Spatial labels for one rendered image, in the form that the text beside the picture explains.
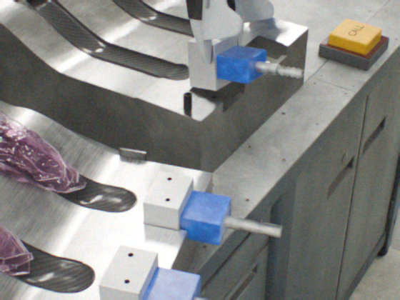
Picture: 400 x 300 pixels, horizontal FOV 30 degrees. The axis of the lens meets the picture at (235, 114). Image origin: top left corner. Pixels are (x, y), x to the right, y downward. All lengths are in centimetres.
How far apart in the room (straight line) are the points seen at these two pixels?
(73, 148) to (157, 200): 13
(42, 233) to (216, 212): 16
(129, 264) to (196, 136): 21
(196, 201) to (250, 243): 33
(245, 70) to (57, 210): 25
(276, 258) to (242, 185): 30
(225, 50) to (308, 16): 41
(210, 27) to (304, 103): 25
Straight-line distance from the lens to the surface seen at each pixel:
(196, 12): 80
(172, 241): 72
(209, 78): 84
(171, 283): 66
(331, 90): 104
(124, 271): 65
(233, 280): 105
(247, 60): 81
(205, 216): 72
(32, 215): 74
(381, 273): 192
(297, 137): 94
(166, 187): 73
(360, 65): 110
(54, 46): 95
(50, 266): 71
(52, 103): 96
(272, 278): 118
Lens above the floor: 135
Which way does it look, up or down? 34 degrees down
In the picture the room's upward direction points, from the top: 2 degrees clockwise
